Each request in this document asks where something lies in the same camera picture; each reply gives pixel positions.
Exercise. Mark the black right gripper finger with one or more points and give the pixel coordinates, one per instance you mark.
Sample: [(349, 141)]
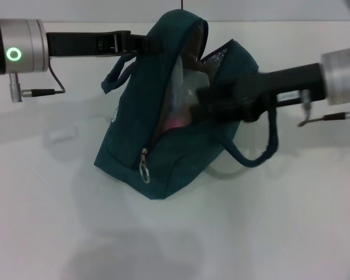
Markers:
[(216, 113), (218, 93)]

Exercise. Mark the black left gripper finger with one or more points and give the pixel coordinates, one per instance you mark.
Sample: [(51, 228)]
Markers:
[(146, 43)]

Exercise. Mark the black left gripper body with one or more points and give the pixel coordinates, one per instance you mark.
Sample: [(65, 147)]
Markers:
[(84, 43)]

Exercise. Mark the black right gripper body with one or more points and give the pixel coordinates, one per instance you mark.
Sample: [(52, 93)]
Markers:
[(280, 87)]

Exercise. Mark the clear blue-rimmed food container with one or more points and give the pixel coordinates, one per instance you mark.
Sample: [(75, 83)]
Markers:
[(186, 87)]

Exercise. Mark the pink toy peach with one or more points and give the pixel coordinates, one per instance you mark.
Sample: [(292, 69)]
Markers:
[(176, 122)]

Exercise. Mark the dark teal lunch bag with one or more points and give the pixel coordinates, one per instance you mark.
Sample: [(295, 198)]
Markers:
[(134, 140)]

